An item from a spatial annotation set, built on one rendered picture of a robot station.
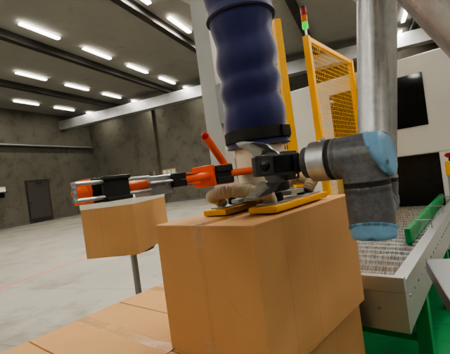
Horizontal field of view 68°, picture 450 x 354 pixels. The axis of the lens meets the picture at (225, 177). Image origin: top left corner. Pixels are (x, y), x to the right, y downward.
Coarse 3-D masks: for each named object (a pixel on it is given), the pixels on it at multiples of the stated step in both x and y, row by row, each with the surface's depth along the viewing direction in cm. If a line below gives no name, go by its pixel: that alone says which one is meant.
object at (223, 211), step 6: (228, 198) 116; (234, 198) 116; (228, 204) 116; (234, 204) 112; (240, 204) 114; (246, 204) 115; (252, 204) 117; (210, 210) 111; (216, 210) 109; (222, 210) 107; (228, 210) 107; (234, 210) 109; (240, 210) 112
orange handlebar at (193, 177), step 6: (246, 168) 105; (186, 174) 86; (192, 174) 87; (198, 174) 89; (204, 174) 90; (210, 174) 92; (234, 174) 100; (240, 174) 102; (144, 180) 76; (192, 180) 87; (198, 180) 89; (204, 180) 91; (132, 186) 73; (138, 186) 74; (144, 186) 75; (78, 192) 65; (84, 192) 65; (78, 198) 66
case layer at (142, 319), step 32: (160, 288) 172; (96, 320) 140; (128, 320) 135; (160, 320) 131; (352, 320) 121; (32, 352) 119; (64, 352) 115; (96, 352) 112; (128, 352) 109; (160, 352) 106; (320, 352) 99; (352, 352) 118
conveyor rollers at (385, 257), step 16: (400, 208) 316; (416, 208) 307; (400, 224) 250; (384, 240) 207; (400, 240) 202; (416, 240) 197; (368, 256) 179; (384, 256) 174; (400, 256) 170; (368, 272) 154; (384, 272) 150
